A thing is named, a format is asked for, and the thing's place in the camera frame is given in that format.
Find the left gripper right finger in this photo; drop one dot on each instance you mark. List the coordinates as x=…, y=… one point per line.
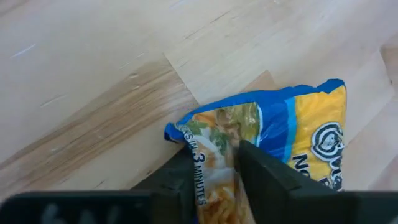
x=267, y=186

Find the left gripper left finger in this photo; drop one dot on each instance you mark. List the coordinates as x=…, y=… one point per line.
x=174, y=193

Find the blue Maruchan soy sauce pack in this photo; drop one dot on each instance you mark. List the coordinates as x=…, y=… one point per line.
x=280, y=124

